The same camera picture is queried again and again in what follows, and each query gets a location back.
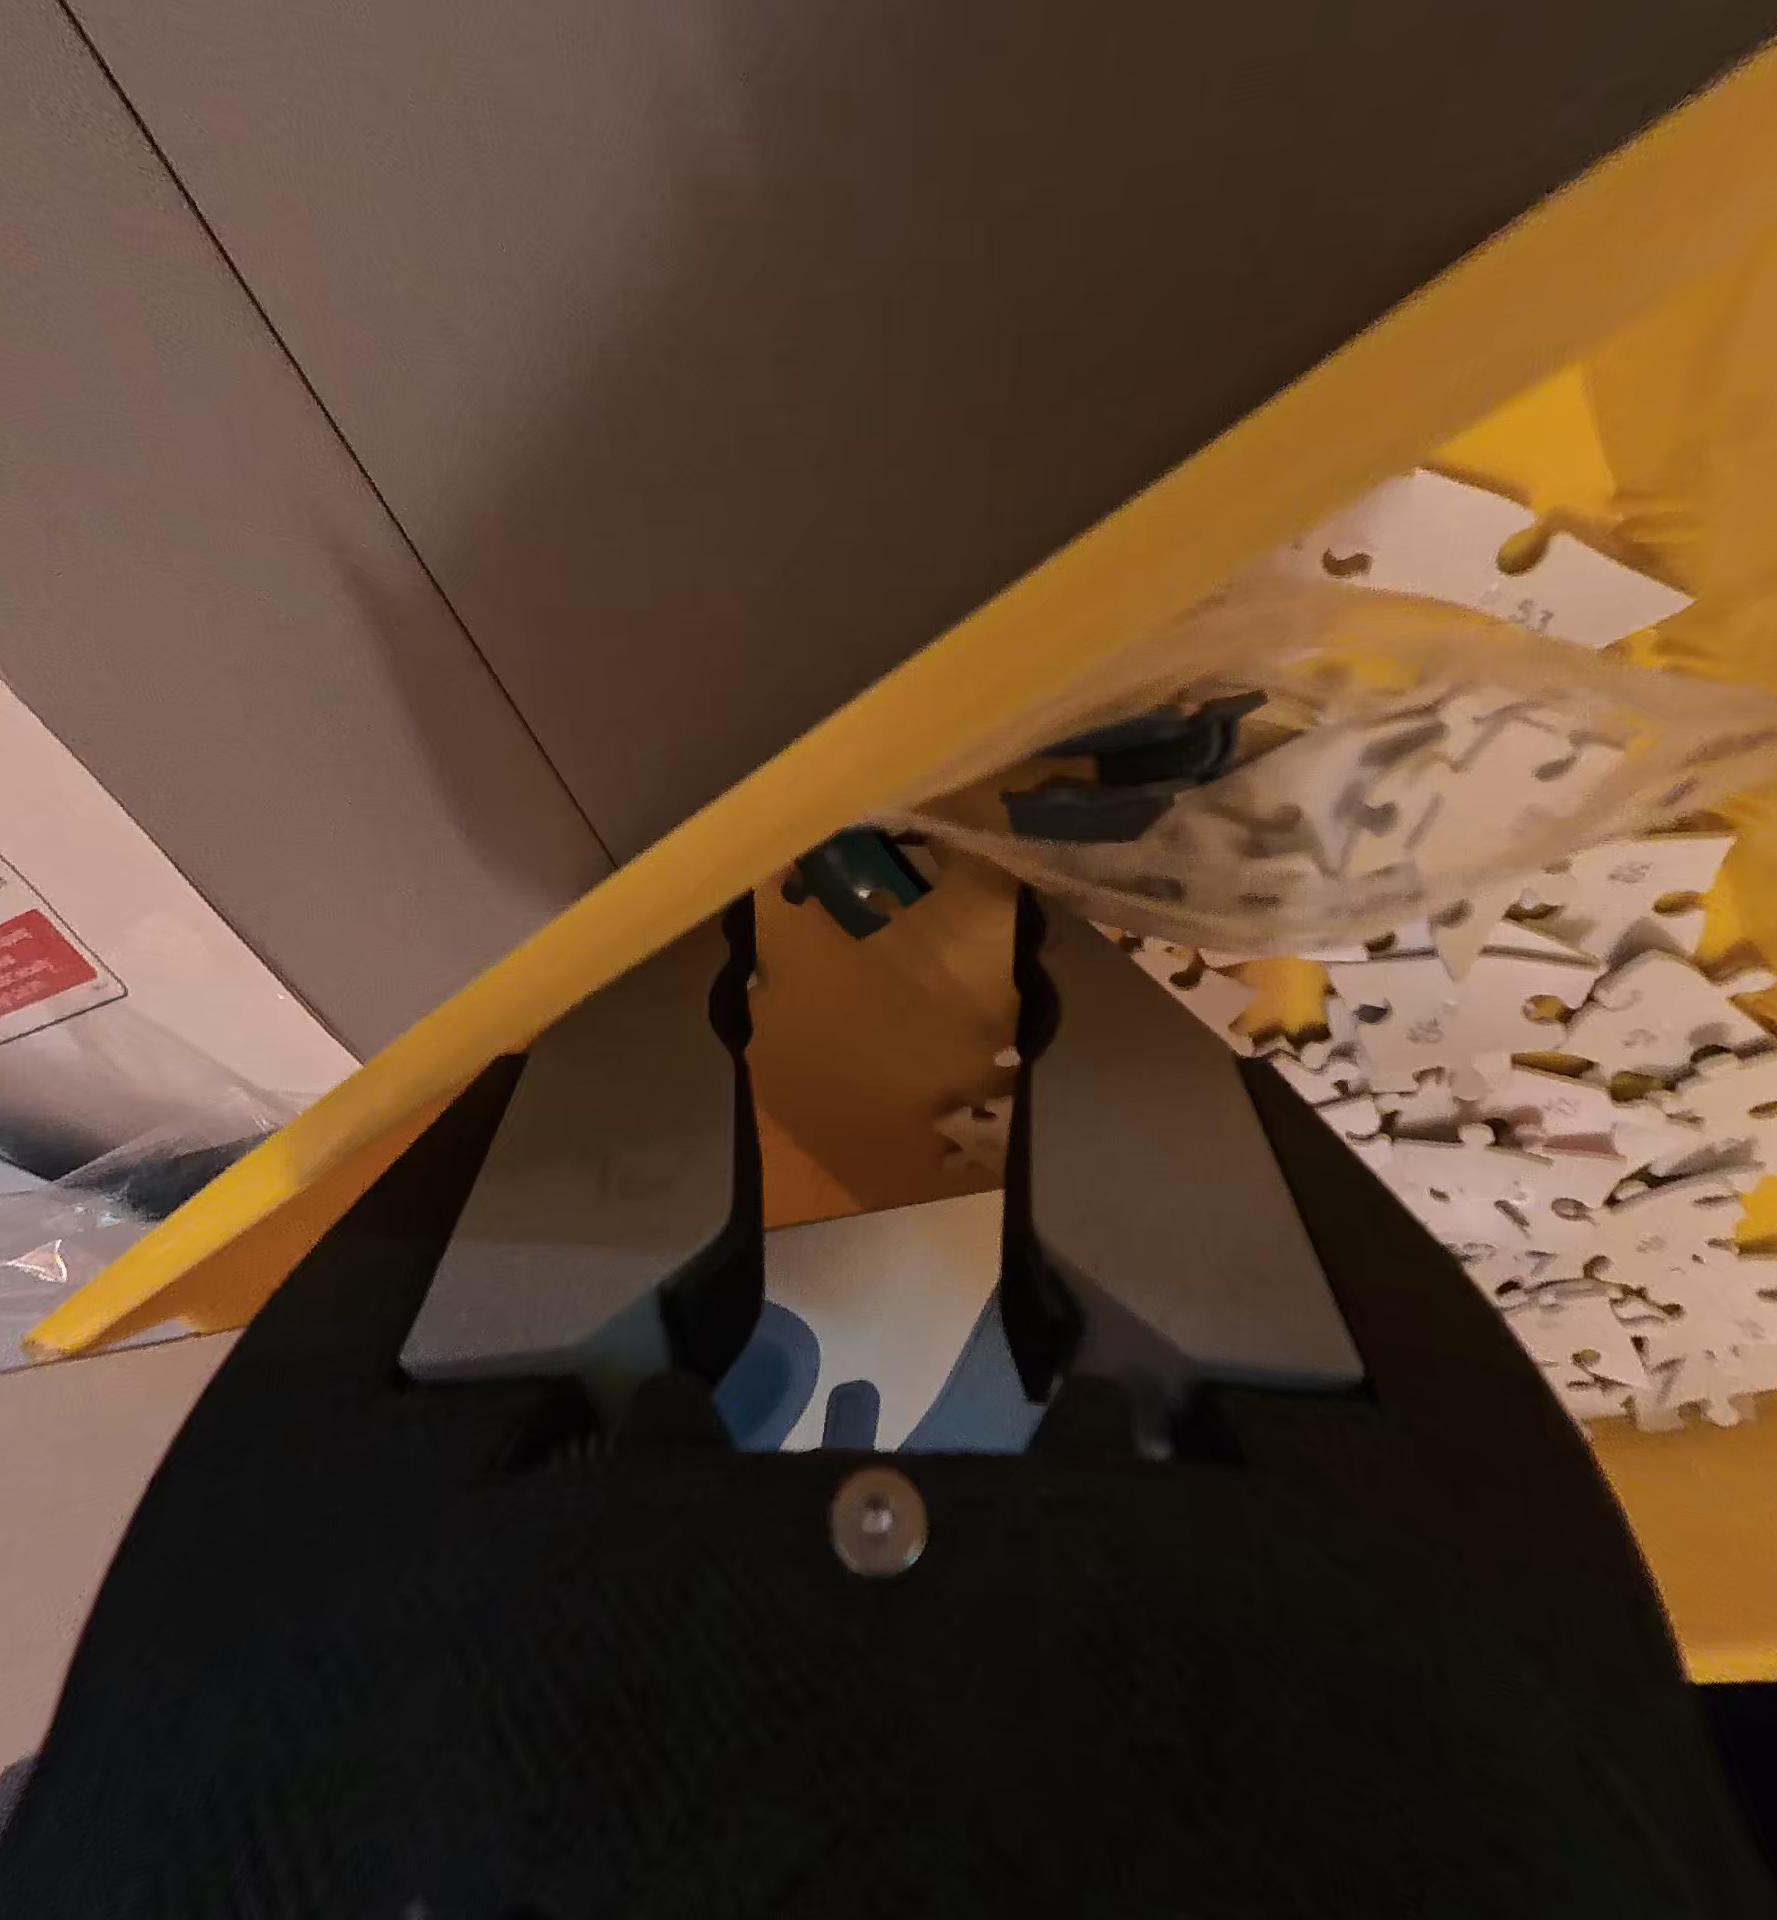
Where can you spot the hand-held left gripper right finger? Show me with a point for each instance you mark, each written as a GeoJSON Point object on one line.
{"type": "Point", "coordinates": [1186, 1198]}

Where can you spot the clear plastic bag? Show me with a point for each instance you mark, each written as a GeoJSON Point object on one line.
{"type": "Point", "coordinates": [1401, 793]}

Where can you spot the white card with blue ears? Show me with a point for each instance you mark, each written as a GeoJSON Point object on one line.
{"type": "Point", "coordinates": [890, 1288]}

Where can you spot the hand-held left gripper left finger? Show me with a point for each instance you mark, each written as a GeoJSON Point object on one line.
{"type": "Point", "coordinates": [589, 1198]}

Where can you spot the laminated checklist sheet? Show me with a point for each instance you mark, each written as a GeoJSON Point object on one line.
{"type": "Point", "coordinates": [20, 960]}

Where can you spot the pile of white puzzle pieces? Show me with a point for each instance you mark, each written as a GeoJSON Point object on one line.
{"type": "Point", "coordinates": [1580, 1143]}

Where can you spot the yellow plastic bin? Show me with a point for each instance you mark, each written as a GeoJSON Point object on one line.
{"type": "Point", "coordinates": [1130, 598]}

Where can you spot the dark teal plastic piece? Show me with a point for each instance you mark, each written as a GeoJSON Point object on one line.
{"type": "Point", "coordinates": [857, 883]}

